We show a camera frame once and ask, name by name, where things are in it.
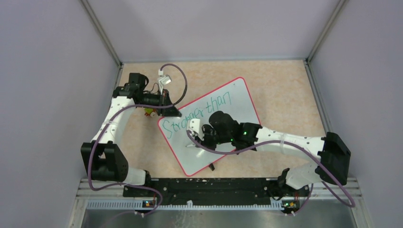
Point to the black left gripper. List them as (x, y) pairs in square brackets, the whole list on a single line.
[(171, 111)]

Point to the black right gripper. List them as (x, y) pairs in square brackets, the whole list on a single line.
[(205, 143)]

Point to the pink framed whiteboard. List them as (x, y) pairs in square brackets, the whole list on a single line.
[(232, 98)]

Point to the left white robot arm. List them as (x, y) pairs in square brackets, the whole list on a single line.
[(102, 157)]

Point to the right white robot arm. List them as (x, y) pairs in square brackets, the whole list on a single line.
[(328, 157)]

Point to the red yellow toy brick car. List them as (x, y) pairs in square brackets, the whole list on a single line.
[(154, 113)]

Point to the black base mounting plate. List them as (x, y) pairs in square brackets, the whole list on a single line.
[(216, 191)]

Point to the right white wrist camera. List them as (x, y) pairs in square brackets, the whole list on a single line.
[(195, 127)]

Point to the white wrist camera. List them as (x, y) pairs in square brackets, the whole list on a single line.
[(195, 127), (163, 80)]

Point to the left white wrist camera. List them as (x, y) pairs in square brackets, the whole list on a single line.
[(163, 80)]

